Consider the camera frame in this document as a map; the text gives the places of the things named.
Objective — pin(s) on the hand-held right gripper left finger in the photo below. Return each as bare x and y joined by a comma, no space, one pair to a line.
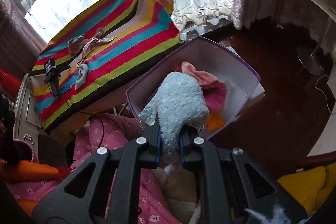
158,153

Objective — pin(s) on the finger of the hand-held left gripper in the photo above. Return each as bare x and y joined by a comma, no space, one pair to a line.
64,67

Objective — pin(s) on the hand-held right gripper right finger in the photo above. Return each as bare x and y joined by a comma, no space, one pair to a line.
182,153

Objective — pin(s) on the orange fluffy sock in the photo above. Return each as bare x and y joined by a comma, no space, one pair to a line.
215,121

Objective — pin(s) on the light pink fluffy sock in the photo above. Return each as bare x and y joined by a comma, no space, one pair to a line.
204,77

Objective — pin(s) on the purple cardboard box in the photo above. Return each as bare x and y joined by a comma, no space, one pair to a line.
223,53

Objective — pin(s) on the light blue satin pouch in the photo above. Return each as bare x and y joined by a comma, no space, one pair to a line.
81,74

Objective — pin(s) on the red thermos bottle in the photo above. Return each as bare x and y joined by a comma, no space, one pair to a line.
9,82

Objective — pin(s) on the floral fabric strip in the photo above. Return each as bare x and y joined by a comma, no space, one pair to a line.
101,41

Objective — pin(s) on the brown patterned curtain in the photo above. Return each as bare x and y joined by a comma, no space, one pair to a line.
15,37

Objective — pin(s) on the pink printed quilt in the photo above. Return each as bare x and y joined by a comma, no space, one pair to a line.
115,129

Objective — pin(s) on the brown fabric bow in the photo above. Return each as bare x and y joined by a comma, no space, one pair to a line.
99,32

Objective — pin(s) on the white cabinet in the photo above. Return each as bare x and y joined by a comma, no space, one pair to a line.
26,113

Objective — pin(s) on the colourful striped tablecloth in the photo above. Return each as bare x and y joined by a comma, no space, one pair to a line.
118,56

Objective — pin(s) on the orange carrot plush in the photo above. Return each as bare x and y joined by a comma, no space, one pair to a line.
29,171

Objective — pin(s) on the yellow cushion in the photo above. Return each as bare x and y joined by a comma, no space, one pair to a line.
307,187

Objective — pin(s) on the white side table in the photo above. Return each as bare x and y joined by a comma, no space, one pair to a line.
312,58

